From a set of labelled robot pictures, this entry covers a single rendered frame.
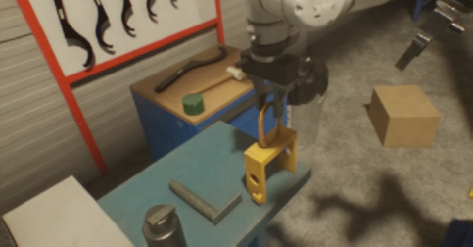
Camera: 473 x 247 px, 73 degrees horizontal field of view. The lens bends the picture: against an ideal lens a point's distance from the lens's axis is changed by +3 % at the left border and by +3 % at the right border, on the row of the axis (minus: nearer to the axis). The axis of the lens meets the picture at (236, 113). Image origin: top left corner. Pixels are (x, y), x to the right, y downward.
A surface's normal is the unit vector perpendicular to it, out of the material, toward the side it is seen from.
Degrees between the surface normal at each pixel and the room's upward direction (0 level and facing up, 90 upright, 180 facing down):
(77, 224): 0
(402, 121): 90
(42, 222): 0
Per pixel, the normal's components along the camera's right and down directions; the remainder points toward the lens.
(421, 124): -0.08, 0.58
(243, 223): -0.09, -0.82
